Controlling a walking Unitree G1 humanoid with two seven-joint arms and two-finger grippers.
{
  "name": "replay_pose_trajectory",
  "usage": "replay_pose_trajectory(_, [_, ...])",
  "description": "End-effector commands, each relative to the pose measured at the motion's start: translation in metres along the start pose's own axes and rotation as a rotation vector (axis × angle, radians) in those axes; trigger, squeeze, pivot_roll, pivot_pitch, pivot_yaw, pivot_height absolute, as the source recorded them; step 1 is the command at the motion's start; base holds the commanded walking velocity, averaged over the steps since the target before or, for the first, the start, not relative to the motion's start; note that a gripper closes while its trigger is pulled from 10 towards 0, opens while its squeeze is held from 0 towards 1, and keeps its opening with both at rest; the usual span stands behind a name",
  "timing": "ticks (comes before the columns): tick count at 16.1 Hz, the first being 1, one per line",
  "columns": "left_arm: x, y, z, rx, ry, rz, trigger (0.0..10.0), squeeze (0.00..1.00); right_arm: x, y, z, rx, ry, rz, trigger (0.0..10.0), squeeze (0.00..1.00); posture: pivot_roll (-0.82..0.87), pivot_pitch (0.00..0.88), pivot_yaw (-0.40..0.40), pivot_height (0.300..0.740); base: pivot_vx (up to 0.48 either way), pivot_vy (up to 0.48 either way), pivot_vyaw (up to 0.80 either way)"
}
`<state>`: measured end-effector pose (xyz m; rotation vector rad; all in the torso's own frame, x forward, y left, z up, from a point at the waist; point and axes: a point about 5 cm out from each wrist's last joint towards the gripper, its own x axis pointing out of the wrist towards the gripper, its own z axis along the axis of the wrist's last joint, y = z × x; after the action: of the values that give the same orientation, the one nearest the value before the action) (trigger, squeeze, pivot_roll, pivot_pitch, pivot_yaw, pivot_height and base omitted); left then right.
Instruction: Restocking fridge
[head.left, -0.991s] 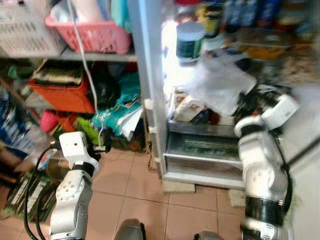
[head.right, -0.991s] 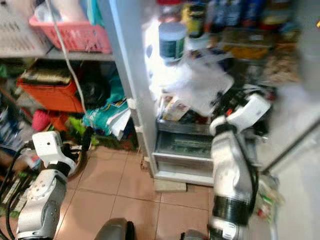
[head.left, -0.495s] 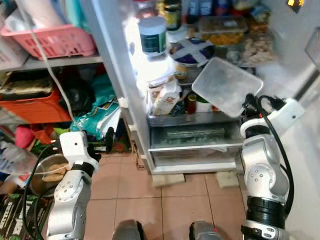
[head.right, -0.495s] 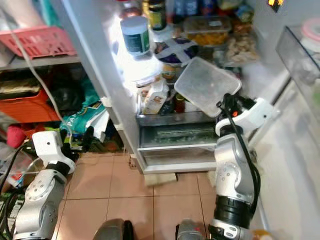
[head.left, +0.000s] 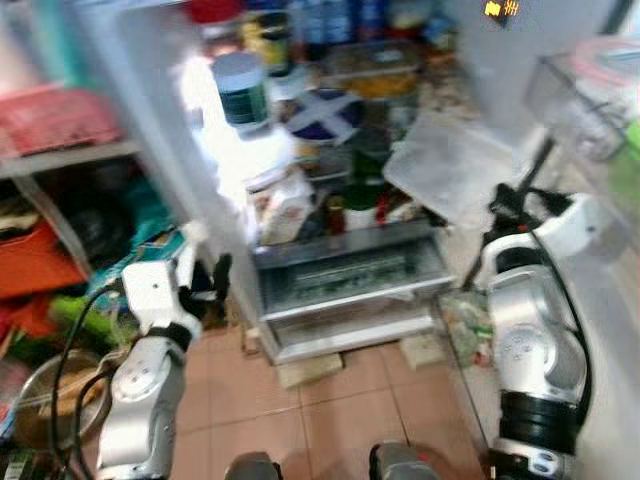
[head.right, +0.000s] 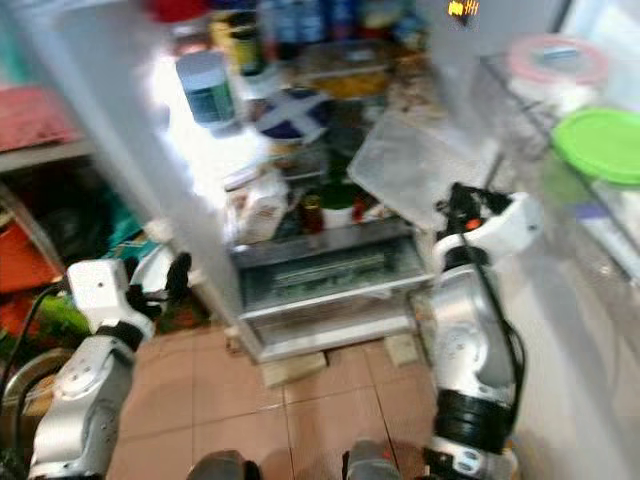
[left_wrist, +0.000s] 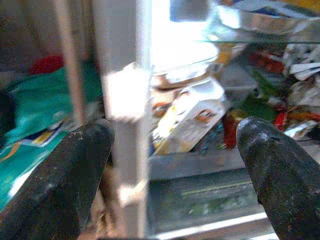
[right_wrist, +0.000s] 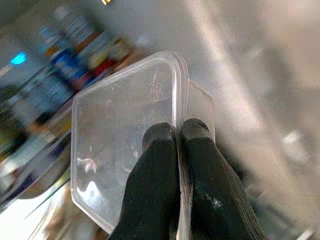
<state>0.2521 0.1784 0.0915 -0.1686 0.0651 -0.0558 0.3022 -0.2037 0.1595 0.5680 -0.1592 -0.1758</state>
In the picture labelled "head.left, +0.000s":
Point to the clear plastic container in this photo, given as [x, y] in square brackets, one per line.
[450, 165]

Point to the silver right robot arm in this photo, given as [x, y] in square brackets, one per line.
[530, 340]

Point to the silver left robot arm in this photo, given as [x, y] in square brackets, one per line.
[140, 400]

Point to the clear fridge door shelf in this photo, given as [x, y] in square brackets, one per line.
[570, 115]

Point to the white fridge door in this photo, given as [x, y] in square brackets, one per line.
[615, 330]

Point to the white fridge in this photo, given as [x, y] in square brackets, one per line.
[150, 100]

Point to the white paper food bag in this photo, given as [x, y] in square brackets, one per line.
[285, 210]

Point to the green plastic item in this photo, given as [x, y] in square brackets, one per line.
[85, 318]

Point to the crumpled plastic bag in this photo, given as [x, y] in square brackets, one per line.
[465, 325]

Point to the clear crisper drawer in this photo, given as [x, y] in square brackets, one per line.
[350, 280]

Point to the wooden block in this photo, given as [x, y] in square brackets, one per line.
[423, 352]
[310, 370]

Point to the green bottle white label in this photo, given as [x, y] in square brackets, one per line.
[362, 195]

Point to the orange plastic crate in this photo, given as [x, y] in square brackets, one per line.
[35, 265]

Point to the grey left robot leg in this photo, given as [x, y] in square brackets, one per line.
[252, 468]

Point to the grey robot leg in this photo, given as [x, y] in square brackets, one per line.
[400, 465]
[252, 468]

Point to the metal bowl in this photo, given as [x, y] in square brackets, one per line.
[40, 400]

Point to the blue and white bowl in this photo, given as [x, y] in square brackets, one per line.
[325, 118]

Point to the clear food box yellow contents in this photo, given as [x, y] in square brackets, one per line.
[375, 75]

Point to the grey storage shelf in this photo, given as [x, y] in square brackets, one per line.
[70, 158]

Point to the pink plastic basket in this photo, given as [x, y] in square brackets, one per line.
[55, 120]

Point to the yellow and black can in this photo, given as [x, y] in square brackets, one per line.
[268, 40]

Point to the grey right robot leg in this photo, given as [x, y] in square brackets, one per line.
[400, 465]

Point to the red lid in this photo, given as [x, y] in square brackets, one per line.
[215, 10]

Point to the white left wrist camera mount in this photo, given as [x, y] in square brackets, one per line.
[155, 290]

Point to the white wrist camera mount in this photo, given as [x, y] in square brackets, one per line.
[155, 290]
[575, 225]

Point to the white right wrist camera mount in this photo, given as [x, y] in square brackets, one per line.
[575, 225]

